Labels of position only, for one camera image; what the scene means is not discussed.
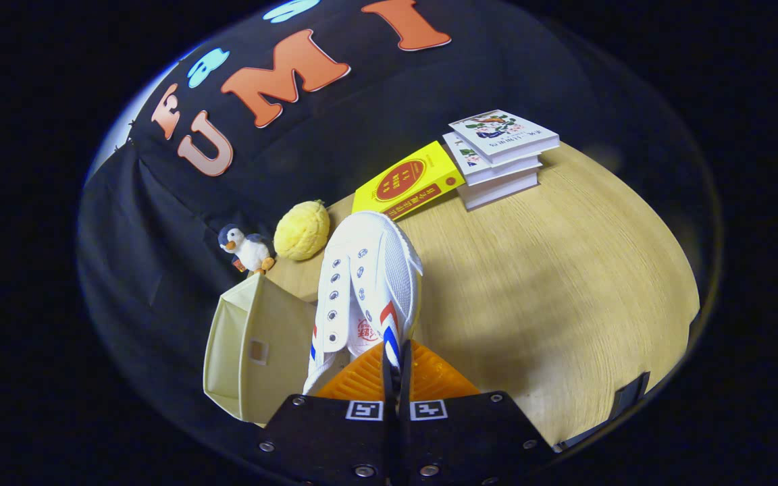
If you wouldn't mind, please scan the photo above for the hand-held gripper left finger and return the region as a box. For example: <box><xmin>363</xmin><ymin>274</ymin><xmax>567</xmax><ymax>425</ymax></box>
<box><xmin>257</xmin><ymin>341</ymin><xmax>396</xmax><ymax>485</ymax></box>

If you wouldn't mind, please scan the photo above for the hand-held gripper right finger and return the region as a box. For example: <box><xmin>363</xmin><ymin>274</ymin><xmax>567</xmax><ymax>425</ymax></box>
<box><xmin>398</xmin><ymin>340</ymin><xmax>559</xmax><ymax>485</ymax></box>

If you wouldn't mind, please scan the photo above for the white canvas shoe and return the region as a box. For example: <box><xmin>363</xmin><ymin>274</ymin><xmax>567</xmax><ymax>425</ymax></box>
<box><xmin>303</xmin><ymin>211</ymin><xmax>424</xmax><ymax>396</ymax></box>

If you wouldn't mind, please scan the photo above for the beige fabric storage box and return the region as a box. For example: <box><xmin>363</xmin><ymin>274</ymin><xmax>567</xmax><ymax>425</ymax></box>
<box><xmin>203</xmin><ymin>273</ymin><xmax>319</xmax><ymax>425</ymax></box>

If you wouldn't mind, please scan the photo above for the yellow round plush toy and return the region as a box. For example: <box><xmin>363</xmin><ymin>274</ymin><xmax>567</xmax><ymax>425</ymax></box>
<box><xmin>274</xmin><ymin>200</ymin><xmax>330</xmax><ymax>262</ymax></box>

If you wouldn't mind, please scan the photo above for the penguin plush toy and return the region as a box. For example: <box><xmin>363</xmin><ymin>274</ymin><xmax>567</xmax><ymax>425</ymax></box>
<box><xmin>217</xmin><ymin>223</ymin><xmax>276</xmax><ymax>275</ymax></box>

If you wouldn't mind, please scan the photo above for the yellow book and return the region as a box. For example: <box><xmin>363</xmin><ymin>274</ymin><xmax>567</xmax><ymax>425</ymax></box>
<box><xmin>352</xmin><ymin>140</ymin><xmax>466</xmax><ymax>221</ymax></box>

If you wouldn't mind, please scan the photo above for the dark flat bar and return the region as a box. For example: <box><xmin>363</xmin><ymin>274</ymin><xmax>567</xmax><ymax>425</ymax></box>
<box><xmin>554</xmin><ymin>370</ymin><xmax>652</xmax><ymax>452</ymax></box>

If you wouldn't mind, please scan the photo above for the white floral cover book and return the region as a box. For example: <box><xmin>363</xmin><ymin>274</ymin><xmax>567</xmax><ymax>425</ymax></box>
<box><xmin>448</xmin><ymin>109</ymin><xmax>561</xmax><ymax>165</ymax></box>

